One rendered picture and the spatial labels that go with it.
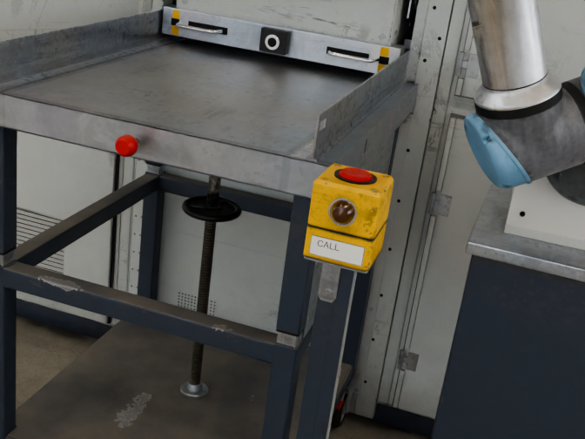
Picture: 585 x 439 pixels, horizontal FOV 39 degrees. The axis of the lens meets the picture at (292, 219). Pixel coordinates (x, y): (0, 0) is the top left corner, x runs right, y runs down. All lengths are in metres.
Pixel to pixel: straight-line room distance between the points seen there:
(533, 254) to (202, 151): 0.51
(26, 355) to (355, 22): 1.20
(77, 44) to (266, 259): 0.72
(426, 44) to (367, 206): 0.92
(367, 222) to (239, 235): 1.12
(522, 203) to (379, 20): 0.60
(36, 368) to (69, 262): 0.28
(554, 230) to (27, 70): 0.91
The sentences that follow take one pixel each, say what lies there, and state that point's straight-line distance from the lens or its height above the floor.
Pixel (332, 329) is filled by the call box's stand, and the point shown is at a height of 0.71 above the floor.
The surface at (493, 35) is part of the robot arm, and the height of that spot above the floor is 1.06.
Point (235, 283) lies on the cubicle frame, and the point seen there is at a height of 0.27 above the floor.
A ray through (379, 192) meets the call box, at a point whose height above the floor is 0.90.
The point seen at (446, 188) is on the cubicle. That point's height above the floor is 0.64.
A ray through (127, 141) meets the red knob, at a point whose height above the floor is 0.83.
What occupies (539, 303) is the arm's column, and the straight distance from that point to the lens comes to 1.30.
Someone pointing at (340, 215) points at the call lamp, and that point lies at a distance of 0.93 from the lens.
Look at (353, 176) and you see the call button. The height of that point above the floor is 0.91.
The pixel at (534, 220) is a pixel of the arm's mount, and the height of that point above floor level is 0.78.
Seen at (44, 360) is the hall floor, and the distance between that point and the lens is 2.27.
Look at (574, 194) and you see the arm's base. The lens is 1.34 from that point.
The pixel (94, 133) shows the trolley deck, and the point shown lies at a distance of 1.32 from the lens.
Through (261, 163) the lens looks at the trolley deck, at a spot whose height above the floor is 0.83.
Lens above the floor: 1.20
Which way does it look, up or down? 21 degrees down
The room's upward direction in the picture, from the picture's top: 8 degrees clockwise
